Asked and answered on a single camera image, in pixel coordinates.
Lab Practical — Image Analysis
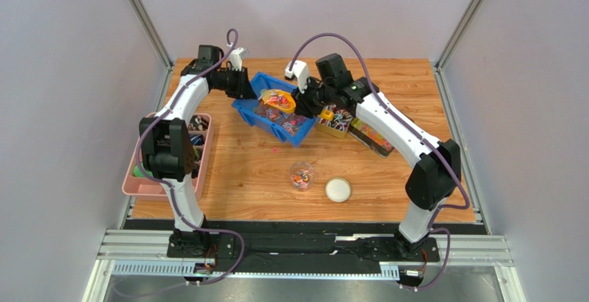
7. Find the yellow plastic scoop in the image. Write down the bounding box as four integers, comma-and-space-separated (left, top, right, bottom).
259, 89, 335, 121

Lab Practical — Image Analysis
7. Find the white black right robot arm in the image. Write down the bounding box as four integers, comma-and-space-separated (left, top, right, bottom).
284, 53, 461, 258

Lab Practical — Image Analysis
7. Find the blue plastic candy bin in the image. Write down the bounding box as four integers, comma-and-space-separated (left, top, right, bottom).
232, 72, 315, 147

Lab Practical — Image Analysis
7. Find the clear glass jar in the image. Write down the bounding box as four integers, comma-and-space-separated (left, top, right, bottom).
289, 162, 315, 191

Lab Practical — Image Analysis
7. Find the green plush toy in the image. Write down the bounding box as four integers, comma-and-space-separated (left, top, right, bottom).
133, 166, 144, 178

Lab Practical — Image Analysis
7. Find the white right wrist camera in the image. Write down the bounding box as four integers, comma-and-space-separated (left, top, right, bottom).
284, 60, 310, 93

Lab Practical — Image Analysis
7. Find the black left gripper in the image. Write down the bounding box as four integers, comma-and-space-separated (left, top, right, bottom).
212, 66, 257, 100

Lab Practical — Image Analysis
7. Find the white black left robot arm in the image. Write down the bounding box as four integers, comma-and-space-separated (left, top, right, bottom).
135, 45, 257, 244

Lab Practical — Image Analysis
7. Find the white jar lid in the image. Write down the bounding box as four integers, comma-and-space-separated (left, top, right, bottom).
324, 177, 352, 203

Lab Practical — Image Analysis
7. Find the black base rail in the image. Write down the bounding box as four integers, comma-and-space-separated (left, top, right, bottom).
167, 220, 444, 274

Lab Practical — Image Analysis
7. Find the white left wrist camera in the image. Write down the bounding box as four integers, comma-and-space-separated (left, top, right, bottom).
227, 47, 250, 71

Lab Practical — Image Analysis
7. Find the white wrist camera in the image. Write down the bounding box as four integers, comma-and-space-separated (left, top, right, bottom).
227, 47, 250, 71
284, 60, 310, 93

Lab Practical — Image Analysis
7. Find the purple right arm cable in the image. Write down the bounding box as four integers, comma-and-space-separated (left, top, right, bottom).
285, 32, 471, 292

